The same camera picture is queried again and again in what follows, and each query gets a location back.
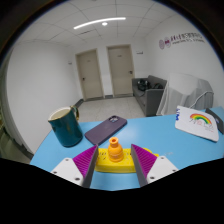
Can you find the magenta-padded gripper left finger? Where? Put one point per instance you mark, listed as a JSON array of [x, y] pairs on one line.
[[75, 168]]

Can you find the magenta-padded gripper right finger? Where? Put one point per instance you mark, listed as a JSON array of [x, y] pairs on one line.
[[154, 166]]

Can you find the yellow power strip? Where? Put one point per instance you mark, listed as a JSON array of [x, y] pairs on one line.
[[113, 166]]

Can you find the teal mug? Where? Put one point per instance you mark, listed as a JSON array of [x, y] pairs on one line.
[[66, 130]]

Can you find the purple smartphone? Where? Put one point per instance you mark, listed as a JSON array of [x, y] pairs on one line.
[[106, 129]]

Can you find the white rainbow-print mouse pad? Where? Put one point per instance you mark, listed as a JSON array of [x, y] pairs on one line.
[[195, 128]]

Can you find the grey sofa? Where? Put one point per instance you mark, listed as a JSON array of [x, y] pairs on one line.
[[151, 98]]

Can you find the dark flat tablet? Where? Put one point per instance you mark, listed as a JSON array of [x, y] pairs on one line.
[[216, 118]]

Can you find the white cloth-covered furniture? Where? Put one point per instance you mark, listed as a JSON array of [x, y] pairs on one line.
[[183, 91]]

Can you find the black bag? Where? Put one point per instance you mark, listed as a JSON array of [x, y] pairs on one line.
[[143, 85]]

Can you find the beige door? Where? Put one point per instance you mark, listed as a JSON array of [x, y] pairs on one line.
[[89, 75], [120, 70]]

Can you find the round ceiling light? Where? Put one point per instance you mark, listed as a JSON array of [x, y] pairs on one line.
[[104, 24]]

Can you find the long ceiling light strip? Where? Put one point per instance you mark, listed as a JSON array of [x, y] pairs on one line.
[[100, 22]]

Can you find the purple wall sign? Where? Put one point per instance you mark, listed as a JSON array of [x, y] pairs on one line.
[[181, 40]]

